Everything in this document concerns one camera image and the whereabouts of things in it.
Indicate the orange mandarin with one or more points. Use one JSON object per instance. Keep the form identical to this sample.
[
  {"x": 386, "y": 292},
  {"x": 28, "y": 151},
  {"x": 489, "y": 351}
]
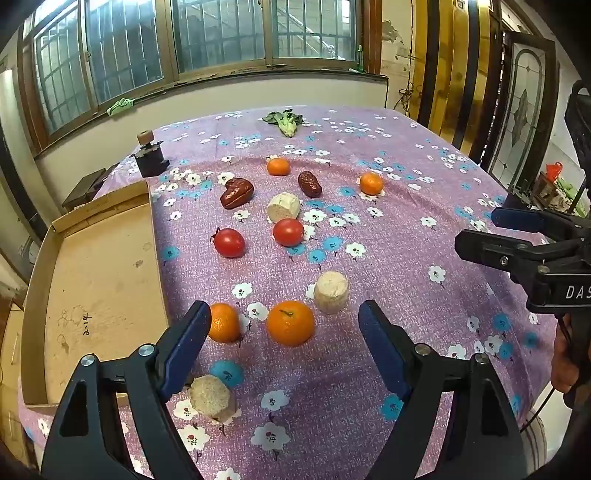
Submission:
[
  {"x": 290, "y": 323},
  {"x": 371, "y": 183},
  {"x": 223, "y": 322},
  {"x": 278, "y": 166}
]

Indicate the red plastic bag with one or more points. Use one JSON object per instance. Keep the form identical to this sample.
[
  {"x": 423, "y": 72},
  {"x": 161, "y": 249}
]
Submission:
[{"x": 554, "y": 170}]

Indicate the person's right hand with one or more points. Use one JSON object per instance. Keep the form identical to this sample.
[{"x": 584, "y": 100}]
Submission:
[{"x": 565, "y": 364}]

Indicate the green bok choy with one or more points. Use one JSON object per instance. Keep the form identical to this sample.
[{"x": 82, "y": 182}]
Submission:
[{"x": 284, "y": 122}]

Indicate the black stool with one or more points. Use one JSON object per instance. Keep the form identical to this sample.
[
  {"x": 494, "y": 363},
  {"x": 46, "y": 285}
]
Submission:
[{"x": 85, "y": 187}]

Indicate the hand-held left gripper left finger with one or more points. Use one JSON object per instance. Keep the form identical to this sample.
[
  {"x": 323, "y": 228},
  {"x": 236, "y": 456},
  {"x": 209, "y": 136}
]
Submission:
[{"x": 187, "y": 346}]

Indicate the black device with wooden spool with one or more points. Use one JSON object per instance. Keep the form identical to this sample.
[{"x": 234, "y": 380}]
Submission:
[{"x": 150, "y": 157}]

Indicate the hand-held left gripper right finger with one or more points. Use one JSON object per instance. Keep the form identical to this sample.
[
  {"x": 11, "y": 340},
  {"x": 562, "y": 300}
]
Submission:
[{"x": 378, "y": 344}]

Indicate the red tomato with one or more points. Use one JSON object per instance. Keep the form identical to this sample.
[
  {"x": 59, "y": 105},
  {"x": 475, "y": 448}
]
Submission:
[
  {"x": 288, "y": 232},
  {"x": 229, "y": 242}
]

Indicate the small oval red date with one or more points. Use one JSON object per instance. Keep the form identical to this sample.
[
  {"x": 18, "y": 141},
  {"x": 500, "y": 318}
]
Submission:
[{"x": 310, "y": 183}]

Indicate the wooden framed barred window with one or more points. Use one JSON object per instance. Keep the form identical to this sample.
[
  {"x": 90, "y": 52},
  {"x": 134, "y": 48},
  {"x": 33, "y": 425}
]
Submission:
[{"x": 184, "y": 41}]

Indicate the purple floral tablecloth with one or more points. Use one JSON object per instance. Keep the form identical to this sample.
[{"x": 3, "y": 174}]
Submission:
[{"x": 392, "y": 277}]

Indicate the green bottle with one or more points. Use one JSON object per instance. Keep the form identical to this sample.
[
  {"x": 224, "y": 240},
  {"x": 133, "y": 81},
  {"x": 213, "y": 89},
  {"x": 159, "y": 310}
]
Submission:
[{"x": 359, "y": 57}]

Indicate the stained glass door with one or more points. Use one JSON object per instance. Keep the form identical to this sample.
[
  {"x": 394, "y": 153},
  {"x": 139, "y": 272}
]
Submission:
[{"x": 521, "y": 106}]

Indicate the large lumpy red date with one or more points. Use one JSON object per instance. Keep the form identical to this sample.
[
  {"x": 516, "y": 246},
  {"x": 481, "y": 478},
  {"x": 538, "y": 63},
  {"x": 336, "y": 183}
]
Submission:
[{"x": 236, "y": 193}]

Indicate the brown cardboard box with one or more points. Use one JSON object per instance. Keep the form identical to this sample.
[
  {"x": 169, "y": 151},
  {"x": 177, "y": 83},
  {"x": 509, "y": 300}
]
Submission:
[{"x": 101, "y": 286}]

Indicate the green cloth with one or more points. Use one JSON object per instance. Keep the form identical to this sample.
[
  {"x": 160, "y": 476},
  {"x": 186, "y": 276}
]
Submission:
[{"x": 121, "y": 106}]

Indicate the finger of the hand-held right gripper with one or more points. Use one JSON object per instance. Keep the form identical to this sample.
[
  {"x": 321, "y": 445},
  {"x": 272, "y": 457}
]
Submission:
[
  {"x": 517, "y": 219},
  {"x": 489, "y": 251}
]

